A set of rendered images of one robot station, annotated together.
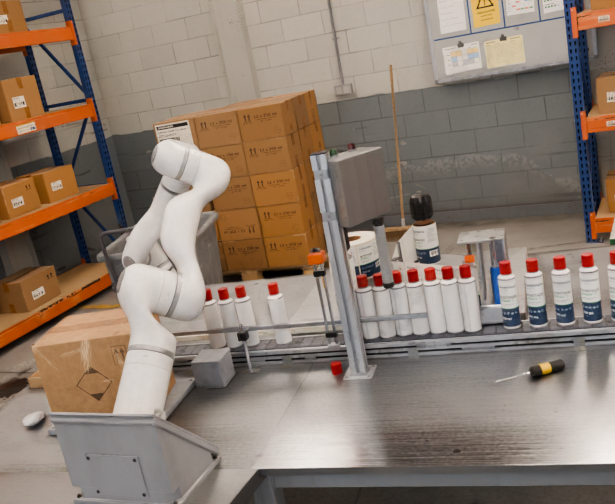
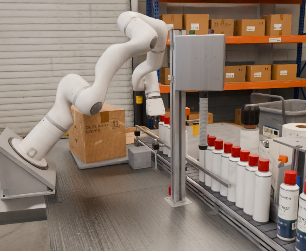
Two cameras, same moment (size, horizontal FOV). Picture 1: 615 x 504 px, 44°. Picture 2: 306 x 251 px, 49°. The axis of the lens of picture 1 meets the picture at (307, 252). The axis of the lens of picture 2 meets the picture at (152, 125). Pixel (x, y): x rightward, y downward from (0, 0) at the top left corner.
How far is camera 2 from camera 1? 164 cm
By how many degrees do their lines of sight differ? 49
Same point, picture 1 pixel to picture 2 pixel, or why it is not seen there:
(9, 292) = (239, 114)
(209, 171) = (137, 33)
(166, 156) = (119, 19)
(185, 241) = (99, 69)
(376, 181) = (211, 62)
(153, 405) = (32, 145)
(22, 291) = not seen: hidden behind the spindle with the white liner
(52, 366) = not seen: hidden behind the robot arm
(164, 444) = (1, 162)
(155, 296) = (67, 92)
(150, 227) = (141, 67)
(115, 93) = not seen: outside the picture
